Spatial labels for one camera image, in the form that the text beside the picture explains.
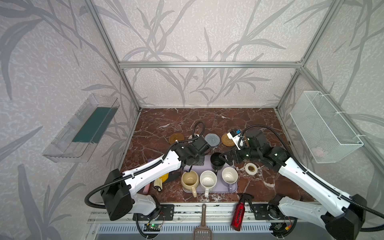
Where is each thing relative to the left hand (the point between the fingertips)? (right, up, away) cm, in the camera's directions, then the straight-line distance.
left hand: (201, 155), depth 79 cm
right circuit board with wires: (+39, -35, -6) cm, 53 cm away
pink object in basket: (+58, +3, -7) cm, 58 cm away
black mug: (+10, -7, +11) cm, 16 cm away
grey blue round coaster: (+8, +5, +23) cm, 24 cm away
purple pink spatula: (-29, -17, +1) cm, 34 cm away
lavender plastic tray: (+11, -18, +3) cm, 22 cm away
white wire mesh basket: (+53, +12, -17) cm, 57 cm away
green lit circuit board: (-24, -33, -8) cm, 41 cm away
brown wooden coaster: (-19, +7, +23) cm, 30 cm away
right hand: (+12, +5, -5) cm, 14 cm away
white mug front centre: (+4, -15, +4) cm, 16 cm away
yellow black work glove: (-18, -13, +5) cm, 23 cm away
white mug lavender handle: (+16, -14, +5) cm, 22 cm away
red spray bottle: (+17, -26, -10) cm, 33 cm away
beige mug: (-7, -15, +4) cm, 17 cm away
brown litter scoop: (+1, -34, -10) cm, 35 cm away
